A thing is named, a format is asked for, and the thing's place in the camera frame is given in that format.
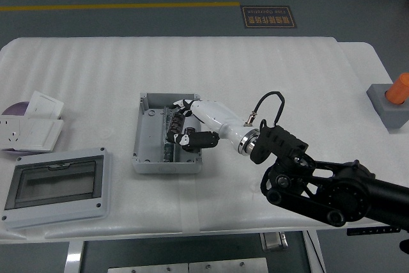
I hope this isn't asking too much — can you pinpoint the grey cover with clear window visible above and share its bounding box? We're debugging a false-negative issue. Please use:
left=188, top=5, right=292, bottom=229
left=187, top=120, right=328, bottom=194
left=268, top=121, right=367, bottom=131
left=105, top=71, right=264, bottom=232
left=1, top=147, right=114, bottom=231

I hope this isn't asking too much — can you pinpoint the black floor sign orange text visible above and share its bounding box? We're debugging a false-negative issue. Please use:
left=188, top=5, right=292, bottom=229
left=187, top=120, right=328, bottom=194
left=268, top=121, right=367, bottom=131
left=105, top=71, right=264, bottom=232
left=240, top=5, right=297, bottom=29

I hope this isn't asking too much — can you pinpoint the grey open junction box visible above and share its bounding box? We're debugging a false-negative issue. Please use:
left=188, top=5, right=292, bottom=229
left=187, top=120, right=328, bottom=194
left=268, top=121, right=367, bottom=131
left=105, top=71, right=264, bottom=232
left=130, top=92, right=205, bottom=175

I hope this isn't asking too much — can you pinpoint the white foam table mat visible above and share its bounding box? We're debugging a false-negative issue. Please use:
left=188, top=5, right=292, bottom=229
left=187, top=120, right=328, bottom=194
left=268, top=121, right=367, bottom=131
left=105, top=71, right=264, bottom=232
left=0, top=36, right=396, bottom=240

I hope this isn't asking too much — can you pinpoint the metal DIN rail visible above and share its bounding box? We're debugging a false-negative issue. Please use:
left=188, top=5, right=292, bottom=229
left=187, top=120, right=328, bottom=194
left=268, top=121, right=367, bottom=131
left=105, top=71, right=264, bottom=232
left=160, top=105, right=180, bottom=162

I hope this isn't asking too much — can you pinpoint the purple disc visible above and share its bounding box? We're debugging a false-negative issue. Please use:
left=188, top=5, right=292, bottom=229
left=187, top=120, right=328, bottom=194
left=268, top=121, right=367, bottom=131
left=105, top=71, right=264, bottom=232
left=1, top=102, right=31, bottom=117

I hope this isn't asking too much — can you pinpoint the black table control panel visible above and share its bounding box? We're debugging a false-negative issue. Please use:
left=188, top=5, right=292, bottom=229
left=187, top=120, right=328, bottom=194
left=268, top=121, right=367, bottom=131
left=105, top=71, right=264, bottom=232
left=347, top=226, right=401, bottom=236

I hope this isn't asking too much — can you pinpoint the orange cylinder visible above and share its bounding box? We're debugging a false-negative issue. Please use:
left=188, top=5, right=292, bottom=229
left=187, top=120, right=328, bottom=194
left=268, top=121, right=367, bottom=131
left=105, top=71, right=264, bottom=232
left=385, top=73, right=409, bottom=106

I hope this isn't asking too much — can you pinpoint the white wall switch plate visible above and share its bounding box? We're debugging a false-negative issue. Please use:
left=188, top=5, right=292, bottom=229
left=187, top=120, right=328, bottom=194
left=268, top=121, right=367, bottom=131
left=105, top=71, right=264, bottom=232
left=14, top=118, right=65, bottom=153
left=24, top=90, right=65, bottom=120

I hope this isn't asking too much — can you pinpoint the grey block base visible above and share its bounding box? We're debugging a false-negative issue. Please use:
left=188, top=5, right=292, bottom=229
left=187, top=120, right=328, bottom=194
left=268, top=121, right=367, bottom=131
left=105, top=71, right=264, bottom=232
left=366, top=83, right=409, bottom=134

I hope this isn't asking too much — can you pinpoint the white wall socket plate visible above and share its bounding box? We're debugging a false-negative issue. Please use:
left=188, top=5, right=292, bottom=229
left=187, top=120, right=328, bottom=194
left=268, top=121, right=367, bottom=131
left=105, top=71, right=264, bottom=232
left=0, top=116, right=25, bottom=151

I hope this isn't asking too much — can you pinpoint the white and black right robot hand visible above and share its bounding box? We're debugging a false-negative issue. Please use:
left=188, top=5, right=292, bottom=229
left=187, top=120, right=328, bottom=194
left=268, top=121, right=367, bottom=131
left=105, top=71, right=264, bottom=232
left=165, top=98, right=254, bottom=156

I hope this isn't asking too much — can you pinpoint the metal table bracket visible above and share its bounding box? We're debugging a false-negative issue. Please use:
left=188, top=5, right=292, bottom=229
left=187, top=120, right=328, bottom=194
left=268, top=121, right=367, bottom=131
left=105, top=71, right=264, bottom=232
left=260, top=231, right=288, bottom=251

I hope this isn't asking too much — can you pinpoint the black cylindrical battery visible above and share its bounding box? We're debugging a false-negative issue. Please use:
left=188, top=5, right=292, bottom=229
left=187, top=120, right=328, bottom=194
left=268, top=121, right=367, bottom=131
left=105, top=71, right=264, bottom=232
left=168, top=115, right=196, bottom=137

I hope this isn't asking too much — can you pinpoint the white table leg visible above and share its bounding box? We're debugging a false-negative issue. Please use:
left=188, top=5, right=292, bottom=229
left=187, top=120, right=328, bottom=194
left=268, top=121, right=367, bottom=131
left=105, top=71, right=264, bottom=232
left=65, top=240, right=86, bottom=273
left=302, top=230, right=327, bottom=273

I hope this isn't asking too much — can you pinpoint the grey metal plate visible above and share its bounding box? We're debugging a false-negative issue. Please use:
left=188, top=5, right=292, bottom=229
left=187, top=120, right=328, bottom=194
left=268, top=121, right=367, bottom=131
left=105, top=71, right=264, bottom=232
left=107, top=262, right=189, bottom=273
left=188, top=257, right=268, bottom=273

